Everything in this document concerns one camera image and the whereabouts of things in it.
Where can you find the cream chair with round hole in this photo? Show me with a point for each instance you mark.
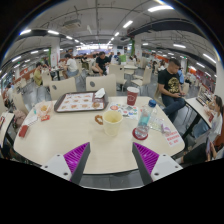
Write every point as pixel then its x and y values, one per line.
pixel 63 87
pixel 101 83

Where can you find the white table sign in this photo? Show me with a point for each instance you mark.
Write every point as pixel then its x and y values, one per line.
pixel 174 138

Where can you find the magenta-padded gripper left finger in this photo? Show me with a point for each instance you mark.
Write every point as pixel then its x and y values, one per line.
pixel 77 156

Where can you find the red paper cup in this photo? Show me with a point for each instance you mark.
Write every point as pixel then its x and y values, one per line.
pixel 132 97

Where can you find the far cream chairs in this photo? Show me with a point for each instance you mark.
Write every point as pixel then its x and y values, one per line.
pixel 146 76

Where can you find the ceiling air conditioner unit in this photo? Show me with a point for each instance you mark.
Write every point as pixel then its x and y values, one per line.
pixel 72 23

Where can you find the red sauce packet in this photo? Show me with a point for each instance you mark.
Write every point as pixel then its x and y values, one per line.
pixel 45 117

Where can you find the clear blue-capped water bottle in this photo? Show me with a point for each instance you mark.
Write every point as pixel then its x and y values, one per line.
pixel 145 120

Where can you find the clear bag of fries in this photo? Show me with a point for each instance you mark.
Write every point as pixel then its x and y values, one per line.
pixel 44 108

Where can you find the neighbouring cream table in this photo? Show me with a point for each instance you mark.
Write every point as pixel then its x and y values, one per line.
pixel 196 106
pixel 6 121

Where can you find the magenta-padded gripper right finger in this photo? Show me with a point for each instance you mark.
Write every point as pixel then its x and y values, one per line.
pixel 146 157

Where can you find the colourful sticker sheet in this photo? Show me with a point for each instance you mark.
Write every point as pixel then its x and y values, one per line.
pixel 123 110

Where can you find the clear plastic packet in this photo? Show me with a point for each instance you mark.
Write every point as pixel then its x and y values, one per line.
pixel 160 125

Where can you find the small red box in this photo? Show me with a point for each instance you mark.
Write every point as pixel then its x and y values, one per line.
pixel 23 131

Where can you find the brown food tray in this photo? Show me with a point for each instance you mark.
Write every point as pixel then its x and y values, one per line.
pixel 76 101

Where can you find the crumpled white napkin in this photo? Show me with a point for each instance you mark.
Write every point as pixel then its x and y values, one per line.
pixel 100 93

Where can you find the ceiling lights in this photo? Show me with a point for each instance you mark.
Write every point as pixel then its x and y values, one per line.
pixel 160 8

